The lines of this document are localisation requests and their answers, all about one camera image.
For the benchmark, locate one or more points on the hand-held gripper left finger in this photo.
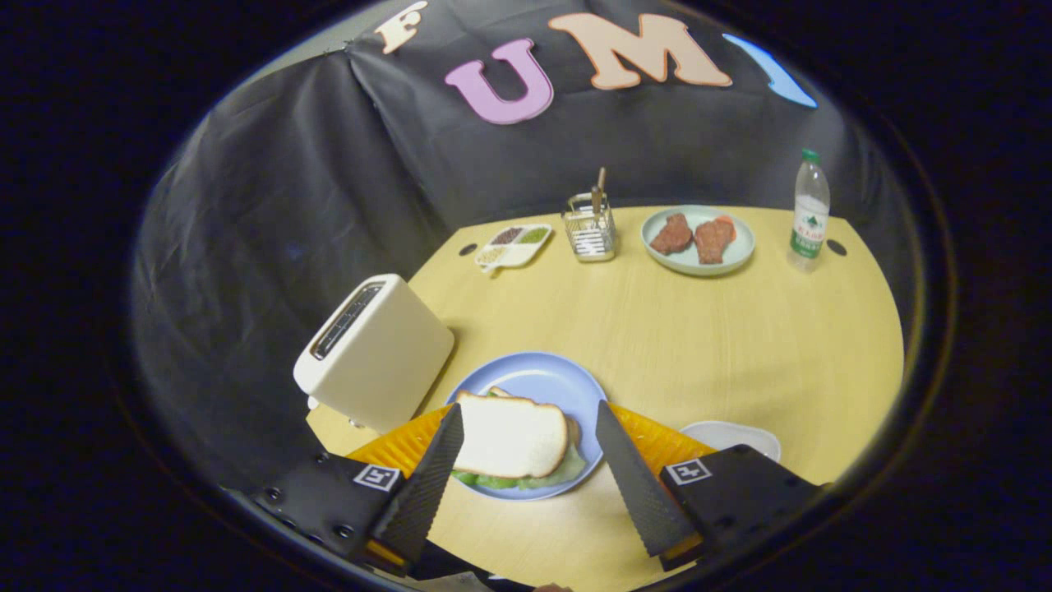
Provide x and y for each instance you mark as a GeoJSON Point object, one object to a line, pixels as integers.
{"type": "Point", "coordinates": [423, 485]}

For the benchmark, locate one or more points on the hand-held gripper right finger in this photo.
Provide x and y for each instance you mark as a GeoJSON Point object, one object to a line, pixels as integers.
{"type": "Point", "coordinates": [637, 485]}

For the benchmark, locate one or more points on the green lettuce leaf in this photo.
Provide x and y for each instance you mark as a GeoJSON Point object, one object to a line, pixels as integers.
{"type": "Point", "coordinates": [567, 471]}

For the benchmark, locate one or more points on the toasted bread slice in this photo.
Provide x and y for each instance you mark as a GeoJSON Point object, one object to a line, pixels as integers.
{"type": "Point", "coordinates": [509, 436]}

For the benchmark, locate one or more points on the white plate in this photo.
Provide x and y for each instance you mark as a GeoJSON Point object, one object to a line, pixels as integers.
{"type": "Point", "coordinates": [727, 434]}

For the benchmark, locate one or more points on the white toaster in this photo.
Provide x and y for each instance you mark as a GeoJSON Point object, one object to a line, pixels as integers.
{"type": "Point", "coordinates": [382, 370]}

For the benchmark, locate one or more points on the blue plate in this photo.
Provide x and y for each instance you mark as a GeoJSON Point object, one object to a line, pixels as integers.
{"type": "Point", "coordinates": [542, 378]}

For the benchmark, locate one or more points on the pale green plate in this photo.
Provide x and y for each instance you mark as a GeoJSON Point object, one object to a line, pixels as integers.
{"type": "Point", "coordinates": [690, 263]}

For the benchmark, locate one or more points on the brown meat patty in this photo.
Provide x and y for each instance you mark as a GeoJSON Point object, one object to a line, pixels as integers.
{"type": "Point", "coordinates": [712, 242]}
{"type": "Point", "coordinates": [672, 234]}

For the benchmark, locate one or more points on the white divided bean dish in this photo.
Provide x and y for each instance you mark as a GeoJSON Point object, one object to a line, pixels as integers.
{"type": "Point", "coordinates": [514, 245]}

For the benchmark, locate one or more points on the orange food slice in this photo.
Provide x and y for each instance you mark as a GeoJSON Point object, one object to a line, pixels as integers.
{"type": "Point", "coordinates": [725, 222]}

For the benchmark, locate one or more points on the black backdrop cloth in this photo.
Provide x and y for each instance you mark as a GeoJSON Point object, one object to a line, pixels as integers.
{"type": "Point", "coordinates": [329, 181]}

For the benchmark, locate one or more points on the clear plastic water bottle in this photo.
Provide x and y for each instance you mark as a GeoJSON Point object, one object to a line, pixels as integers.
{"type": "Point", "coordinates": [809, 214]}

